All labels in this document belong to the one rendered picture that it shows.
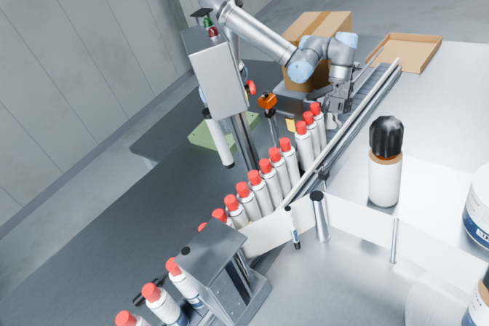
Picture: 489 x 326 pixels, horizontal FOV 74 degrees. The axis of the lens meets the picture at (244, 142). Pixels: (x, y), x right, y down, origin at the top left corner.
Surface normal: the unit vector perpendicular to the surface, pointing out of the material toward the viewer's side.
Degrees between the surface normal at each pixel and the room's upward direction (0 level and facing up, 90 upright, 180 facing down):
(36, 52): 90
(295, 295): 0
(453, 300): 0
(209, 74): 90
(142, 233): 0
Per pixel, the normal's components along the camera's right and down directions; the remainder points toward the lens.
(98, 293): -0.24, -0.74
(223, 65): 0.25, 0.58
